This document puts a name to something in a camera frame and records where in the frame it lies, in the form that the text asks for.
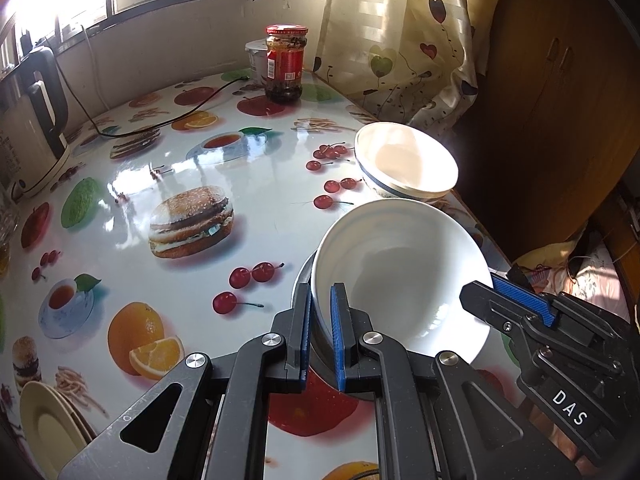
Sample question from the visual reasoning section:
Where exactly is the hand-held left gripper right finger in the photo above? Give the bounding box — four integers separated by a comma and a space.
330, 282, 583, 480

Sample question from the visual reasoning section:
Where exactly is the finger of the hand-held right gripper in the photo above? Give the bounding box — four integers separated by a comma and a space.
459, 280, 539, 346
492, 265, 561, 329

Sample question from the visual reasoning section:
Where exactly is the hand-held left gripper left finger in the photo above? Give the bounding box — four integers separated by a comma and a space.
57, 282, 316, 480

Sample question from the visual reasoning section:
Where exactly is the stainless steel bowl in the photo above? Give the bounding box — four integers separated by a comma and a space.
291, 250, 383, 402

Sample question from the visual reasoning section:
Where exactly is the white bowl with blue stripe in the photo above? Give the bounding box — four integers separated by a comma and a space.
355, 122, 459, 204
311, 198, 493, 367

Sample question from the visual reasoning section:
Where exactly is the floral bedding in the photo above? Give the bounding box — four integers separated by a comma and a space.
515, 232, 640, 331

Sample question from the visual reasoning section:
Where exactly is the wooden cabinet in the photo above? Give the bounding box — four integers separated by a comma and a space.
450, 0, 640, 271

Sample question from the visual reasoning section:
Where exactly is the red lidded sauce jar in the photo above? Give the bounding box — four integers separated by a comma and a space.
264, 24, 307, 102

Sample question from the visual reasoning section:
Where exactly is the white plastic container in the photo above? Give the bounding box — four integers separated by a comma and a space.
245, 39, 271, 86

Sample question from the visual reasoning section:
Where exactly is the heart print curtain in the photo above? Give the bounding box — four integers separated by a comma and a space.
312, 0, 501, 133

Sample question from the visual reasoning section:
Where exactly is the clear glass mug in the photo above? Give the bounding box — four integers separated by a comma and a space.
0, 185, 21, 276

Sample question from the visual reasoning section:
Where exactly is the white electric kettle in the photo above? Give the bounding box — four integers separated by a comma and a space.
0, 46, 74, 200

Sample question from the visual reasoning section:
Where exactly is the black kettle power cable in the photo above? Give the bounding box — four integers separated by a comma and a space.
65, 75, 251, 137

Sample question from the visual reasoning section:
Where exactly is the white power cord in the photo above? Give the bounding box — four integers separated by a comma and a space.
80, 22, 110, 111

